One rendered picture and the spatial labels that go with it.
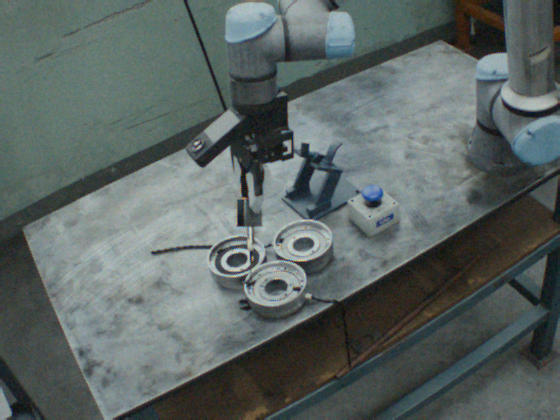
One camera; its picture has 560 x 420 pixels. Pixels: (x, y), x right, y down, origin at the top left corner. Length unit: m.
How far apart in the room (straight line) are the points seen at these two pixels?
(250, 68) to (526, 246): 0.86
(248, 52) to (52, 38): 1.67
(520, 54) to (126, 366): 0.85
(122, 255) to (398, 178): 0.57
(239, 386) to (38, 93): 1.62
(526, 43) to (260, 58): 0.44
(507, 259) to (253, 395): 0.65
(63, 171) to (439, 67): 1.66
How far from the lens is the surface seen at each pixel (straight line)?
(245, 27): 1.02
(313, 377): 1.41
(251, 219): 1.20
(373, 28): 3.31
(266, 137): 1.12
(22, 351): 2.48
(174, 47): 2.82
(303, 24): 1.05
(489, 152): 1.42
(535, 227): 1.70
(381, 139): 1.54
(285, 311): 1.17
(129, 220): 1.47
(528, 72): 1.19
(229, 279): 1.22
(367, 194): 1.28
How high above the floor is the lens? 1.69
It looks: 40 degrees down
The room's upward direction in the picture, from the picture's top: 11 degrees counter-clockwise
